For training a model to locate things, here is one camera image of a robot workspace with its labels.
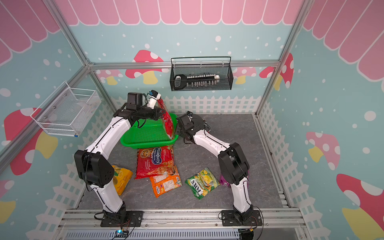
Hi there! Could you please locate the red candy bag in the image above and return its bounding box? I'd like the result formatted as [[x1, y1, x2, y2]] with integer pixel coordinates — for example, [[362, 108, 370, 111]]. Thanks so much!
[[135, 145, 177, 180], [158, 99, 174, 140]]

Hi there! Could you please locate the green plastic basket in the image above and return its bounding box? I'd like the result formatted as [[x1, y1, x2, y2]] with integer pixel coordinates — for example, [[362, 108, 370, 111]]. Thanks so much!
[[120, 120, 179, 149]]

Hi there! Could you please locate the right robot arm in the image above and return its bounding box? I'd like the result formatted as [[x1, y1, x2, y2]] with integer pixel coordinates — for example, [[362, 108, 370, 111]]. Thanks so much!
[[176, 112, 254, 225]]

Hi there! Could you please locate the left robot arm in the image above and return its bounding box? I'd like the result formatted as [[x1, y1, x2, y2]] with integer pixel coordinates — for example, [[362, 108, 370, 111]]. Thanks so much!
[[74, 90, 166, 223]]

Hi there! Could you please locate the green Fox's candy bag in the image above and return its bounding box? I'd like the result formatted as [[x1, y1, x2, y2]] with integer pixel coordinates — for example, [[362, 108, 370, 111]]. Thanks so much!
[[185, 168, 220, 200]]

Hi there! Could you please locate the orange candy bag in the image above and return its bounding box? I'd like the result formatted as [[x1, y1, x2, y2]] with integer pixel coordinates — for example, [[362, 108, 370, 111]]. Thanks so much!
[[150, 171, 182, 198]]

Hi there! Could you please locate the yellow candy bag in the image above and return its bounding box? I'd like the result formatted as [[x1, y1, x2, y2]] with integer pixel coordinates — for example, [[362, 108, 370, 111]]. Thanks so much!
[[112, 165, 133, 196]]

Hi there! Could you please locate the purple candy bag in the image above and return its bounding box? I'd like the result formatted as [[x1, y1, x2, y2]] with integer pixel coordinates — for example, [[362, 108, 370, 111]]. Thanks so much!
[[219, 175, 249, 188]]

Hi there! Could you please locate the small green circuit board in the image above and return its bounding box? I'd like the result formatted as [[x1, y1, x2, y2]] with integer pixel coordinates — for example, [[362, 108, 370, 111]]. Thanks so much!
[[114, 230, 130, 238]]

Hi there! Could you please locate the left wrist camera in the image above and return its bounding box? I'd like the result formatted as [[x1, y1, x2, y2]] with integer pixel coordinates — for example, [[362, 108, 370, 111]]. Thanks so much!
[[147, 90, 161, 109]]

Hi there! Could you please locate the black wire mesh basket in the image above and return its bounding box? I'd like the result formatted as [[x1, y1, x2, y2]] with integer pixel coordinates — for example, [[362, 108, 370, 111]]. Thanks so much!
[[170, 57, 234, 92]]

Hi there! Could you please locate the white wire basket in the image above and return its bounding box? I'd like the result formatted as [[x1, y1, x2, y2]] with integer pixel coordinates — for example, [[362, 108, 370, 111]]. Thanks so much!
[[30, 82, 102, 137]]

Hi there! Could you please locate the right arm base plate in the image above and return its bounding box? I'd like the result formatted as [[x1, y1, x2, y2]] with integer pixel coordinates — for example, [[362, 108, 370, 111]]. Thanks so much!
[[219, 209, 263, 227]]

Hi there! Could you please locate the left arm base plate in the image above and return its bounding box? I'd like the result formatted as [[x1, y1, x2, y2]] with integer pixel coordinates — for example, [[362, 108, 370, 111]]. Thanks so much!
[[100, 211, 144, 228]]

